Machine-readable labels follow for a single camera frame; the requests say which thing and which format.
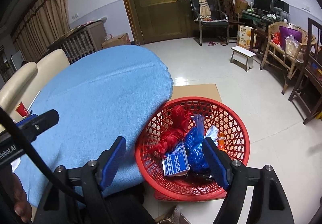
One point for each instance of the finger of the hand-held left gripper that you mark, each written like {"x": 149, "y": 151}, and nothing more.
{"x": 42, "y": 121}

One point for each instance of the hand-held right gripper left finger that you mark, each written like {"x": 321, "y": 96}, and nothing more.
{"x": 113, "y": 161}

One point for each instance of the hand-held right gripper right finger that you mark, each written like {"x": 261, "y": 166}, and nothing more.
{"x": 215, "y": 161}

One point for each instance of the orange wrapper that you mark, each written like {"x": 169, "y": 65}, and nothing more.
{"x": 221, "y": 138}

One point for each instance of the blue plastic bag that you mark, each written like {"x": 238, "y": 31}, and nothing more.
{"x": 195, "y": 148}

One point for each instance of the white and blue wrapper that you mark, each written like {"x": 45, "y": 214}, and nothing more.
{"x": 212, "y": 133}

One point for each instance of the red plastic basket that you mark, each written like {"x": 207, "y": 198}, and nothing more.
{"x": 244, "y": 138}

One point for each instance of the blue toothpaste box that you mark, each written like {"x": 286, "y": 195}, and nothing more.
{"x": 176, "y": 161}

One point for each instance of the red plastic bag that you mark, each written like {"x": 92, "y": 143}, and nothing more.
{"x": 173, "y": 136}

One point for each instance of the person's left hand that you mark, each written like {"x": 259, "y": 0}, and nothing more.
{"x": 21, "y": 198}

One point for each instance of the white paper straw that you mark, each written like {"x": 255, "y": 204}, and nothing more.
{"x": 35, "y": 99}

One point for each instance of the red paper cup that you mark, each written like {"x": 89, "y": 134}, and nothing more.
{"x": 22, "y": 109}

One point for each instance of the cream leather sofa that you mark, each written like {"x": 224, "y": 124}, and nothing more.
{"x": 20, "y": 80}

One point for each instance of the person's dark trousers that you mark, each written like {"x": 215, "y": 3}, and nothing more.
{"x": 125, "y": 206}

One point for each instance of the blue tablecloth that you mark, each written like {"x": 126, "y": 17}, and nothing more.
{"x": 100, "y": 88}

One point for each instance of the brown carton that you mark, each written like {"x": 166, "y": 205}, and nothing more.
{"x": 173, "y": 217}

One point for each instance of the flat cardboard box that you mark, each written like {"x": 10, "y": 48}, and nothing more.
{"x": 196, "y": 90}

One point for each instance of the beige curtain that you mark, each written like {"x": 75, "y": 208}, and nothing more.
{"x": 42, "y": 25}

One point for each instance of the beige radiator cover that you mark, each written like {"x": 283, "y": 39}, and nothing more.
{"x": 96, "y": 33}

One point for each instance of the open cardboard box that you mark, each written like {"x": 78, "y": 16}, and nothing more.
{"x": 117, "y": 41}

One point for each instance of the white step stool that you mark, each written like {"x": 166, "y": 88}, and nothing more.
{"x": 242, "y": 50}

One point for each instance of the orange printed carton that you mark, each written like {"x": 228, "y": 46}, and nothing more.
{"x": 245, "y": 36}

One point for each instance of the dark wooden chair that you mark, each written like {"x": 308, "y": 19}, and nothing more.
{"x": 312, "y": 73}

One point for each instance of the dark wooden side table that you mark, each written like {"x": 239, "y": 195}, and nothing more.
{"x": 260, "y": 33}

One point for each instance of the clear plastic bag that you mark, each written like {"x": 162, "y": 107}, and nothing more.
{"x": 291, "y": 48}

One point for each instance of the black metal chair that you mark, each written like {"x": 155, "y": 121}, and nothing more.
{"x": 213, "y": 24}

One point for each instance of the small red bag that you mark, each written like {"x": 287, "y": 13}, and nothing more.
{"x": 276, "y": 38}

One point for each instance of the wicker chair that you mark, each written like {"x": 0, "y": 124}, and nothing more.
{"x": 273, "y": 31}

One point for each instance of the purple cushion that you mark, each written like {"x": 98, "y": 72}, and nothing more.
{"x": 288, "y": 31}

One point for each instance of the brown wooden double door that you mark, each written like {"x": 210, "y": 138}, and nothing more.
{"x": 156, "y": 18}

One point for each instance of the cluttered computer desk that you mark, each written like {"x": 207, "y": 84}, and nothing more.
{"x": 254, "y": 16}

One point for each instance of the striped beige scarf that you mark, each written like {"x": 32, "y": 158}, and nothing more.
{"x": 203, "y": 7}

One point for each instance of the dark wooden armchair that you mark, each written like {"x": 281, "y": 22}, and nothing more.
{"x": 226, "y": 5}

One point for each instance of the small brown cardboard box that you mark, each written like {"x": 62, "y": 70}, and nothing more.
{"x": 241, "y": 4}

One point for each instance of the large black monitor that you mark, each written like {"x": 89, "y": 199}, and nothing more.
{"x": 263, "y": 2}

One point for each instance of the small black monitor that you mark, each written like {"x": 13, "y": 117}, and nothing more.
{"x": 280, "y": 5}

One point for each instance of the white wall socket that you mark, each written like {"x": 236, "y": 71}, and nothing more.
{"x": 307, "y": 7}
{"x": 74, "y": 16}

